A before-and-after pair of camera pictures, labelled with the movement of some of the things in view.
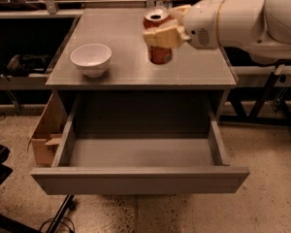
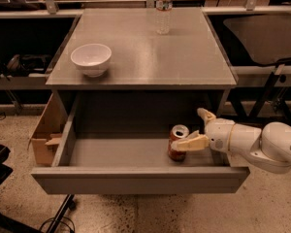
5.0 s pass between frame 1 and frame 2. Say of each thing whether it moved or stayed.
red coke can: moved
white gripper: moved
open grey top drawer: stayed
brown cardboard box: stayed
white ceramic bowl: stayed
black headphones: stayed
